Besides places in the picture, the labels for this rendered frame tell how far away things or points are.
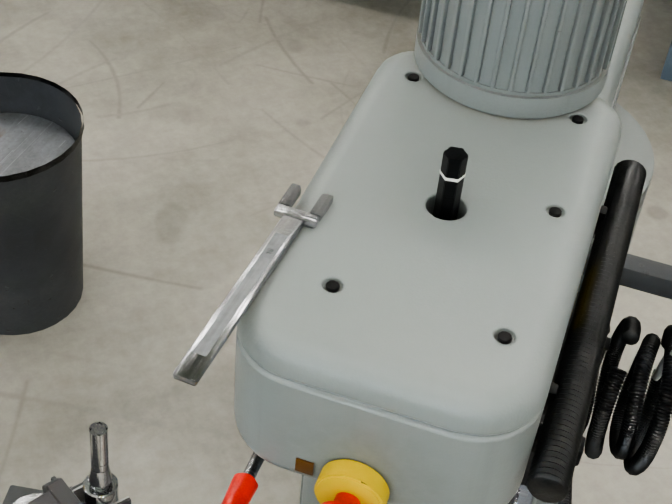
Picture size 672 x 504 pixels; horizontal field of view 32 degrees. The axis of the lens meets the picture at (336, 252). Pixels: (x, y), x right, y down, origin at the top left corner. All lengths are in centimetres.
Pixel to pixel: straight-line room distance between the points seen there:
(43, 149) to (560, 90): 237
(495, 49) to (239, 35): 370
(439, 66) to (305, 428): 41
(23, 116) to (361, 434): 266
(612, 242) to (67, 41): 376
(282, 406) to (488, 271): 21
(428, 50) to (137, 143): 308
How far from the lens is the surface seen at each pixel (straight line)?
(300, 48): 473
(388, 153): 110
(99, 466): 159
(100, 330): 354
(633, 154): 173
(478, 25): 113
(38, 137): 342
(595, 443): 149
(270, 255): 97
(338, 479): 96
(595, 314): 110
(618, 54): 159
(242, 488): 104
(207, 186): 402
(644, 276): 143
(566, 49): 114
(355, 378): 90
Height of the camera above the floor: 255
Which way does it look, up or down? 42 degrees down
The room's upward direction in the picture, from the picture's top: 6 degrees clockwise
